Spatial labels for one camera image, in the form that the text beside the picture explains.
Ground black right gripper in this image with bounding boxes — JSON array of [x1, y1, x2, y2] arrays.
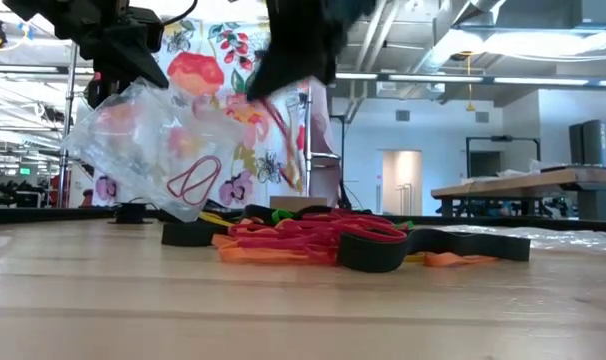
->
[[245, 0, 377, 101]]

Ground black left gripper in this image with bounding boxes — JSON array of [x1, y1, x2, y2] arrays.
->
[[2, 0, 170, 109]]

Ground black round corded puck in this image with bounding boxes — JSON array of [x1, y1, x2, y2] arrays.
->
[[107, 201, 154, 225]]

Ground white floral cloth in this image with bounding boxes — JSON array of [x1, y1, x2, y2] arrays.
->
[[90, 17, 314, 209]]

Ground stack of clear plastic bags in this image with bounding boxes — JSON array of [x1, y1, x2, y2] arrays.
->
[[432, 224, 606, 254]]

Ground black metal stand frame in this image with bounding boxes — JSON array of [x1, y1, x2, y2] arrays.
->
[[465, 134, 542, 180]]

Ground black tripod stand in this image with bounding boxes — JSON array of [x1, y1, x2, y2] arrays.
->
[[331, 113, 355, 209]]

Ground gray workbench with wooden top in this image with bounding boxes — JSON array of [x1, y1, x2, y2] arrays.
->
[[430, 167, 606, 221]]

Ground ceiling light strip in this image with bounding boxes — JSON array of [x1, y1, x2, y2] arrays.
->
[[335, 72, 606, 87]]

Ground gray upright panels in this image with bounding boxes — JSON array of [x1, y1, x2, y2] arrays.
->
[[568, 119, 606, 169]]

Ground clear plastic zip bag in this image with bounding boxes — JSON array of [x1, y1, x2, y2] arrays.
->
[[62, 77, 284, 224]]

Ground small brown cardboard box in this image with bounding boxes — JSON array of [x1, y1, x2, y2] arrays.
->
[[269, 195, 329, 214]]

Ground yellow hanging cord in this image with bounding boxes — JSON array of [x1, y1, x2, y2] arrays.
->
[[462, 49, 477, 114]]

